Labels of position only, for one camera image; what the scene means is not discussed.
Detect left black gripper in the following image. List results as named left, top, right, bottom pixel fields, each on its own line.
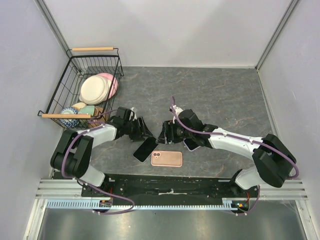
left=123, top=116, right=153, bottom=142

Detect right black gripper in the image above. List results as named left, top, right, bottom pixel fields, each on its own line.
left=155, top=120, right=194, bottom=145

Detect pink phone case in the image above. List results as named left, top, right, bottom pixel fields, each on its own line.
left=151, top=150, right=183, bottom=168

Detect white phone black screen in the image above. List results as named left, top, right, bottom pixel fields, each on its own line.
left=133, top=137, right=158, bottom=163

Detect purple phone case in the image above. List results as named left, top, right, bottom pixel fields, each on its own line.
left=183, top=137, right=202, bottom=152

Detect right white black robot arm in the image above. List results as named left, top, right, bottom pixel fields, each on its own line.
left=157, top=107, right=299, bottom=197

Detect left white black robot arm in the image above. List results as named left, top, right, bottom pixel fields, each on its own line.
left=50, top=107, right=153, bottom=197

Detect brown cup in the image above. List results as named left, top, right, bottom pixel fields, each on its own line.
left=90, top=106, right=110, bottom=128

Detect pink plate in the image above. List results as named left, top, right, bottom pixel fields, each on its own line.
left=98, top=72, right=119, bottom=101

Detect green cup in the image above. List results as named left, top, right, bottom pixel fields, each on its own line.
left=78, top=105, right=95, bottom=116

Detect cream plate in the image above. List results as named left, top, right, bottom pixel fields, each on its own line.
left=79, top=75, right=110, bottom=105

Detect cream small bowl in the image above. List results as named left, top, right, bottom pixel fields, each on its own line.
left=72, top=102, right=87, bottom=111

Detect blue patterned bowl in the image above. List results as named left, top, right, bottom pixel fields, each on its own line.
left=59, top=106, right=80, bottom=128

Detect black wire basket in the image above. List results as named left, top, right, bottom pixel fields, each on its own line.
left=37, top=47, right=124, bottom=129

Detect grey cable duct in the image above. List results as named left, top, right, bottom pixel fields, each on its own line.
left=46, top=199, right=239, bottom=211

